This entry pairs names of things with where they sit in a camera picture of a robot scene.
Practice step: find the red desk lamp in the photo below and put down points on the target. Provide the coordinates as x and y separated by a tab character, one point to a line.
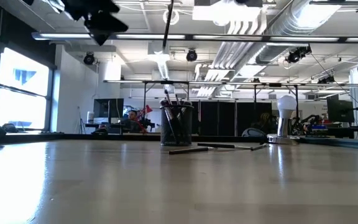
148	109

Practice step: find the black ceiling spotlight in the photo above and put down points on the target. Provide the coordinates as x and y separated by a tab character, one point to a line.
191	55
297	54
326	80
89	58

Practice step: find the white bulb lamp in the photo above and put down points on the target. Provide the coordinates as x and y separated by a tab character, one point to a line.
286	104

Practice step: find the black computer monitor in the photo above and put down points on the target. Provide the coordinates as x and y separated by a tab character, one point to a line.
107	108
340	110

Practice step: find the large window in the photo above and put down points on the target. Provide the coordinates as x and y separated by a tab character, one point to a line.
20	93

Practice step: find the background desk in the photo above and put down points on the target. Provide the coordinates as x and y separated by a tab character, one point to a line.
117	126
340	130

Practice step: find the silver ventilation duct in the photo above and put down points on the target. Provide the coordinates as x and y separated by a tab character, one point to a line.
291	25

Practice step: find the black partition panel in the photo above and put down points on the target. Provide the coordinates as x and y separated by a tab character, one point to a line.
253	115
209	118
227	118

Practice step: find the blue box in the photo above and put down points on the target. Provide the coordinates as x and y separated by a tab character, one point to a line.
319	127

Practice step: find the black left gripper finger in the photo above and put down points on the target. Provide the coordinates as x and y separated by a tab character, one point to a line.
107	25

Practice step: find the red-bristled makeup brush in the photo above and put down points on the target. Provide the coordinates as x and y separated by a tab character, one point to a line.
222	145

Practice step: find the person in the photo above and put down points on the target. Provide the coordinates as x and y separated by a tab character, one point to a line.
133	115

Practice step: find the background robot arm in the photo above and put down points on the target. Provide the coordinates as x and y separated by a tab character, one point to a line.
309	119

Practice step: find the black mesh brush cup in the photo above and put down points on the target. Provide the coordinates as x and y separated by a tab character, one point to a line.
176	130

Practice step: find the overhead LED light bar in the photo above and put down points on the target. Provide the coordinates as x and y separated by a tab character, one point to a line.
73	36

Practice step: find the background black table rig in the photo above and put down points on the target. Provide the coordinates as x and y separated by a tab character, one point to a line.
166	82

